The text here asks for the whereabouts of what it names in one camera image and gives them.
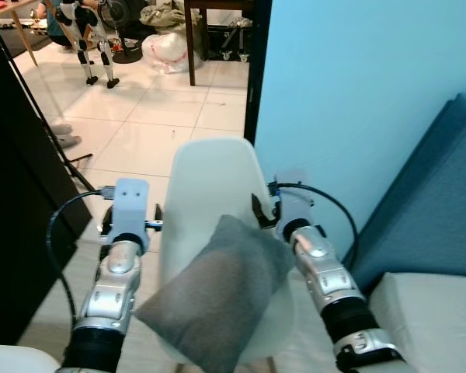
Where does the white plastic chair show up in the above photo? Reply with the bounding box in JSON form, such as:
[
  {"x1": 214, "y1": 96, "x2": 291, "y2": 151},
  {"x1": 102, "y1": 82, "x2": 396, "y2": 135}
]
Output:
[{"x1": 159, "y1": 138, "x2": 296, "y2": 370}]

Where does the grey fabric pillow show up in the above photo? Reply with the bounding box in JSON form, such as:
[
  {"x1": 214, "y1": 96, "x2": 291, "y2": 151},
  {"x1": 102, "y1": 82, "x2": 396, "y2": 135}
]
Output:
[{"x1": 134, "y1": 215, "x2": 296, "y2": 373}]

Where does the black cabinet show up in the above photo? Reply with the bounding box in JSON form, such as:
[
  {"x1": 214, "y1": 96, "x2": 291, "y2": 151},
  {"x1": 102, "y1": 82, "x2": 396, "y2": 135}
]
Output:
[{"x1": 0, "y1": 23, "x2": 92, "y2": 347}]

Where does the black standing fan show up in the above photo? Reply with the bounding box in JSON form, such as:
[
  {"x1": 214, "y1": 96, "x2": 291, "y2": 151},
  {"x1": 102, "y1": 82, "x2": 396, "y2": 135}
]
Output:
[{"x1": 101, "y1": 0, "x2": 146, "y2": 64}]

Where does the black tripod pole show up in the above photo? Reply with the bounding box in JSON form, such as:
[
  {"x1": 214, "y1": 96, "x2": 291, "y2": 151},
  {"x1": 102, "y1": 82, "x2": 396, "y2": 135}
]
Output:
[{"x1": 0, "y1": 8, "x2": 96, "y2": 193}]

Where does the white plastic bag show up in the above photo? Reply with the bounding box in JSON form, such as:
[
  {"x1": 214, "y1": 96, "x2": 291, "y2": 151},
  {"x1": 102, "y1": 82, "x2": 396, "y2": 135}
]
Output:
[{"x1": 142, "y1": 31, "x2": 196, "y2": 75}]

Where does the black wheeled stand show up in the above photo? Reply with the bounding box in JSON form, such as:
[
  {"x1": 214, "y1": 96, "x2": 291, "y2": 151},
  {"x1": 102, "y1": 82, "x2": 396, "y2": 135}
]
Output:
[{"x1": 216, "y1": 22, "x2": 253, "y2": 63}]

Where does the dark wooden table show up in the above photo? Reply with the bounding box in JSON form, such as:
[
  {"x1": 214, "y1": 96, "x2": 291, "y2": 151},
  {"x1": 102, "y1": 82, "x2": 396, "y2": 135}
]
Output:
[{"x1": 184, "y1": 0, "x2": 257, "y2": 86}]

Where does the olive cloth bundle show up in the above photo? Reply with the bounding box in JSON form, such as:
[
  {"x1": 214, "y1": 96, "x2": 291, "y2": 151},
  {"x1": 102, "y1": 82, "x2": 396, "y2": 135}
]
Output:
[{"x1": 140, "y1": 2, "x2": 189, "y2": 33}]

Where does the white rounded seat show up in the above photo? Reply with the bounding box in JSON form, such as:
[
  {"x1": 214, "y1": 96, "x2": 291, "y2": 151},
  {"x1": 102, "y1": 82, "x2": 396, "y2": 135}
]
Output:
[{"x1": 0, "y1": 344, "x2": 61, "y2": 373}]

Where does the silver black humanoid robot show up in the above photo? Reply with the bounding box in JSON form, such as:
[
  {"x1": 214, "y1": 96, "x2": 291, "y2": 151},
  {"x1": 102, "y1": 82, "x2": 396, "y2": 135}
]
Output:
[{"x1": 58, "y1": 0, "x2": 121, "y2": 89}]

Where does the person in teal shirt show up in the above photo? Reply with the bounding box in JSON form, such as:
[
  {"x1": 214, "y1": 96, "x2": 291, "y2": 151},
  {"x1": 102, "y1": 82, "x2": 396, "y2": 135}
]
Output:
[{"x1": 35, "y1": 0, "x2": 72, "y2": 49}]

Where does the light wooden leg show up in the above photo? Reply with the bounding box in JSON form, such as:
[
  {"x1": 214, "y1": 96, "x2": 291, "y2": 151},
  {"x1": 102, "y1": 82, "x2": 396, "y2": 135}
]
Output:
[{"x1": 8, "y1": 12, "x2": 40, "y2": 67}]

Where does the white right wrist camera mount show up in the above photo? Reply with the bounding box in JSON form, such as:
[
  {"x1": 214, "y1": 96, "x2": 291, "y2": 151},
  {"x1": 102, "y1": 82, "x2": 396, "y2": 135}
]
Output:
[{"x1": 269, "y1": 169, "x2": 318, "y2": 238}]

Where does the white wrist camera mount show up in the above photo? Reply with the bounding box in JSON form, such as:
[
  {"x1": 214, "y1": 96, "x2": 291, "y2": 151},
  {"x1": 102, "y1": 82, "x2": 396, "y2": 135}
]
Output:
[
  {"x1": 269, "y1": 169, "x2": 318, "y2": 238},
  {"x1": 101, "y1": 178, "x2": 165, "y2": 248}
]

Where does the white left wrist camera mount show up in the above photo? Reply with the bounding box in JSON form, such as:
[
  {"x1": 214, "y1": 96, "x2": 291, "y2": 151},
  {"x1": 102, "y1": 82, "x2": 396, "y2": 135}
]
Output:
[{"x1": 101, "y1": 178, "x2": 165, "y2": 248}]

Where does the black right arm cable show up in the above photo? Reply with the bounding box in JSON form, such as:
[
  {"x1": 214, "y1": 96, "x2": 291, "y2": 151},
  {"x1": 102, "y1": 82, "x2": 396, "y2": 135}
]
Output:
[{"x1": 276, "y1": 183, "x2": 360, "y2": 269}]

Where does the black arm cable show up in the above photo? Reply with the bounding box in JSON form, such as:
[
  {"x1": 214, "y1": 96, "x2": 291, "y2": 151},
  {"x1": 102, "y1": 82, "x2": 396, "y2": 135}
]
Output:
[
  {"x1": 47, "y1": 189, "x2": 115, "y2": 313},
  {"x1": 276, "y1": 183, "x2": 360, "y2": 269}
]

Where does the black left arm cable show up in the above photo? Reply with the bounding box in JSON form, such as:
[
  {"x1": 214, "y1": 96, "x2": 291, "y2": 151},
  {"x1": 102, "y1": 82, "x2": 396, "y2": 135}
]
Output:
[{"x1": 47, "y1": 189, "x2": 115, "y2": 313}]

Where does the black door frame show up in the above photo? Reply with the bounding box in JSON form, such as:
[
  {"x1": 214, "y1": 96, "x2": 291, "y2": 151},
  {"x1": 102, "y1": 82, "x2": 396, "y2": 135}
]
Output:
[{"x1": 243, "y1": 0, "x2": 273, "y2": 146}]

